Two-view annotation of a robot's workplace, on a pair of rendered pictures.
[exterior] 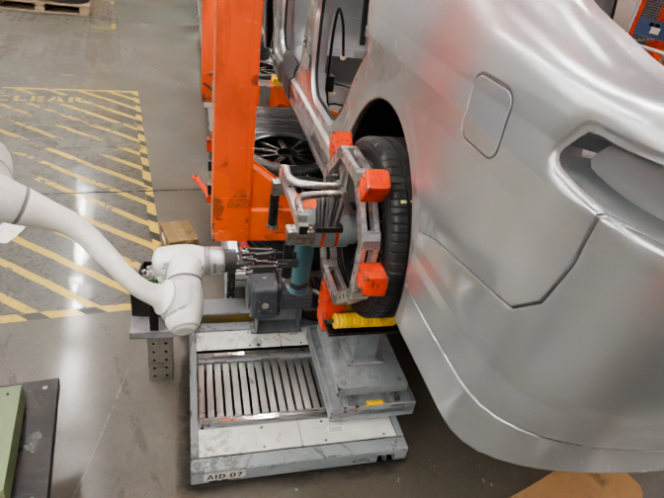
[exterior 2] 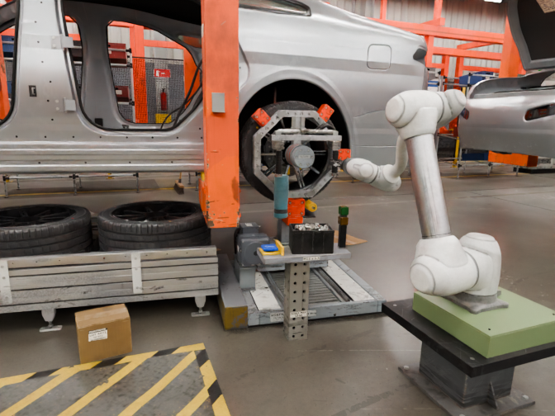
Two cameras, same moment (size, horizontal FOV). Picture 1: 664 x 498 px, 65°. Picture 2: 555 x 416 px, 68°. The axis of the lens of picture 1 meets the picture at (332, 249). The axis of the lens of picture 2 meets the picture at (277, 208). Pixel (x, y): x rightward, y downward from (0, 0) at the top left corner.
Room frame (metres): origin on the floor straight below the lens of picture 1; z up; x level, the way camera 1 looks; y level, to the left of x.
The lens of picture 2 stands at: (1.58, 2.55, 1.08)
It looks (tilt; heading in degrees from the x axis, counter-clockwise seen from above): 13 degrees down; 274
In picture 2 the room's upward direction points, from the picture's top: 1 degrees clockwise
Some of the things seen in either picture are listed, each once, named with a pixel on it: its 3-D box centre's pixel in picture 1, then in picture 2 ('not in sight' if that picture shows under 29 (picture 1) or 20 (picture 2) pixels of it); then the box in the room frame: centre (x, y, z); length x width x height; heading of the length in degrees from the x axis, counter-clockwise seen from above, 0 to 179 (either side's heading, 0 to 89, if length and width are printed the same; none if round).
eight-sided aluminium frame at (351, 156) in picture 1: (345, 227); (296, 154); (1.64, -0.03, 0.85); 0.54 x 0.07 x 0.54; 18
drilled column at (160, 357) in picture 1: (159, 335); (296, 296); (1.60, 0.66, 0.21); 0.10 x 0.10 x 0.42; 18
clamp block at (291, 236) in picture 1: (299, 234); (334, 144); (1.41, 0.11, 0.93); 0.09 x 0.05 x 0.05; 108
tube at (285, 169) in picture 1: (312, 169); (286, 125); (1.69, 0.11, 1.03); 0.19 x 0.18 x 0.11; 108
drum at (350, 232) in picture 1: (325, 227); (299, 155); (1.62, 0.03, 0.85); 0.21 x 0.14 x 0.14; 108
